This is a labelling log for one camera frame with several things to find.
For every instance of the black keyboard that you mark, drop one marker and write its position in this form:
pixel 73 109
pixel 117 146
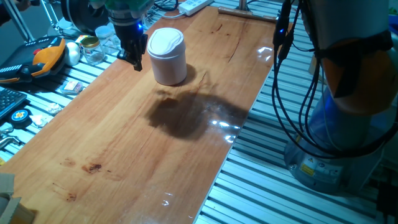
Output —
pixel 9 101

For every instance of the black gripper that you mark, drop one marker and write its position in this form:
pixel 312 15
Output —
pixel 131 35

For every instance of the frame pole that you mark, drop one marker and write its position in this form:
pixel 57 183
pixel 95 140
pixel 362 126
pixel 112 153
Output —
pixel 244 4

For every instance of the small plastic packet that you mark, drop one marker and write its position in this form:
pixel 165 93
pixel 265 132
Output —
pixel 72 87

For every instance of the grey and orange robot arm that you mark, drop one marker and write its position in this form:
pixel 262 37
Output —
pixel 348 77

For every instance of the cardboard block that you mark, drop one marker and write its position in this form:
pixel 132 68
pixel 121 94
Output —
pixel 15 213
pixel 6 185

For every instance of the black filament spool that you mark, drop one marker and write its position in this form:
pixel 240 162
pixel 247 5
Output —
pixel 81 15

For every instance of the dark red sleeved forearm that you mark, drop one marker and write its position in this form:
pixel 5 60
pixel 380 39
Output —
pixel 4 15

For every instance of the bare person hand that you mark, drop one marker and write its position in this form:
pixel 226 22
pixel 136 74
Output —
pixel 22 4

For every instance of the metal pipe valve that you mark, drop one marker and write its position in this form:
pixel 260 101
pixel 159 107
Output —
pixel 7 138

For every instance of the white power strip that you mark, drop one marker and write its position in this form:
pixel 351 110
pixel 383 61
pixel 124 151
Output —
pixel 194 6

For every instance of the grey metal frame bar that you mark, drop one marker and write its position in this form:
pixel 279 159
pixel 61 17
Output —
pixel 18 20

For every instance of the white egg-shaped object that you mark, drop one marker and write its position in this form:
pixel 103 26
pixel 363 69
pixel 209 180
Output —
pixel 73 53

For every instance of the glossy wooden board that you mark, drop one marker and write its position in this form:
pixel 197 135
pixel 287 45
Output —
pixel 140 140

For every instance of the glass jar white lid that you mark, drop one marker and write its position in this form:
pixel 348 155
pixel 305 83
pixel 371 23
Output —
pixel 115 42
pixel 103 34

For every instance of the black round tape measure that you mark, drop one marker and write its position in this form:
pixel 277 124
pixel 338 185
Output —
pixel 20 116

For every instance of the glass jar gold lid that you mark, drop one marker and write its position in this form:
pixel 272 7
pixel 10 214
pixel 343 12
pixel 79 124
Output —
pixel 92 51

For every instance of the orange black teach pendant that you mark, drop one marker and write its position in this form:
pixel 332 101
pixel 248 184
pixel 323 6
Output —
pixel 43 59

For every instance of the white round trash can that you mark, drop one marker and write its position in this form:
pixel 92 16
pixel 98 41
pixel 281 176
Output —
pixel 168 59

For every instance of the crumpled white paper ball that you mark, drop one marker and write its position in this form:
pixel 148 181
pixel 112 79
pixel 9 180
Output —
pixel 40 120
pixel 54 108

